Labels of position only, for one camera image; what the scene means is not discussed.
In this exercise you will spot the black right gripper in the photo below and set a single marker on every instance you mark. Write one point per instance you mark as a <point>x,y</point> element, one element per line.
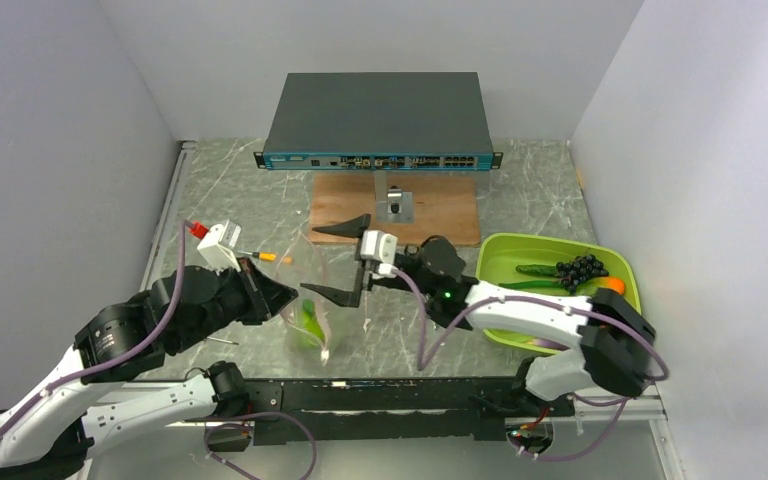
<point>343,297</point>

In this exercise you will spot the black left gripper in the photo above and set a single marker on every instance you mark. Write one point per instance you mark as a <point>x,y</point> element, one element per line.
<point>265,296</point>

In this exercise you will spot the clear zip top bag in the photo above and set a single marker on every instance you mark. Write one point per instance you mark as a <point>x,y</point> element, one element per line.
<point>305,262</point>

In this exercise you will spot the green apple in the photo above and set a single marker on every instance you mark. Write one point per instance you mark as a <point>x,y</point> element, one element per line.
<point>308,332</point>

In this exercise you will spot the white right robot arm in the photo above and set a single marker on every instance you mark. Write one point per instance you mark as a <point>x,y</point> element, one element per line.
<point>606,342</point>

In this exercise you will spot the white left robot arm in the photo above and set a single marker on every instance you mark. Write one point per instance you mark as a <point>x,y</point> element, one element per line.
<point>60,424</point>

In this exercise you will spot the lime green food tray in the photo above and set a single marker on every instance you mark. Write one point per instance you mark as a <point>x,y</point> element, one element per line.
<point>501,253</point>

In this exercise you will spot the brown wooden board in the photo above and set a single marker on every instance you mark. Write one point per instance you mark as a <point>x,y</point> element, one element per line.
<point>442,205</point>

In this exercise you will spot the green chili pepper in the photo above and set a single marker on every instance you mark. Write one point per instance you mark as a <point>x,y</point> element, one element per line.
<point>544,276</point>

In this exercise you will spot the purple eggplant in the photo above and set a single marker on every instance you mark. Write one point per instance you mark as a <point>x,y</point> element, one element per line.
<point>537,343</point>

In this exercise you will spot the black grape bunch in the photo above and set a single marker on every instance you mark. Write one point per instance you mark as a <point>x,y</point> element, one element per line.
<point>579,272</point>

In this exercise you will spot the green orange mango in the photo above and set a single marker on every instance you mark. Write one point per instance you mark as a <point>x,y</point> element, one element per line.
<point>592,286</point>

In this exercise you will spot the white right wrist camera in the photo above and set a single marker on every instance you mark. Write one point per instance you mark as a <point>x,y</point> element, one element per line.
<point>378,246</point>

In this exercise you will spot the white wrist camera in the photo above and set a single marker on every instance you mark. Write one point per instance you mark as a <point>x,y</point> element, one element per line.
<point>378,246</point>
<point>217,244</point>

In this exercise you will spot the yellow handled screwdriver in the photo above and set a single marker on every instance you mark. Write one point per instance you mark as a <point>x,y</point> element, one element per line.
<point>263,256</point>

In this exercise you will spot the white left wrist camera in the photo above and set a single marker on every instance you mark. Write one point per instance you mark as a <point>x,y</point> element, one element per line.
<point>217,244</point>

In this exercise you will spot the metal switch stand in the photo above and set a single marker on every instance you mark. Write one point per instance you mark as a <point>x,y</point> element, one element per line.
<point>392,203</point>

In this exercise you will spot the grey network switch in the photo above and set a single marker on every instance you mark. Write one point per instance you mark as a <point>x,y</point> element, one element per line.
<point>380,121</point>

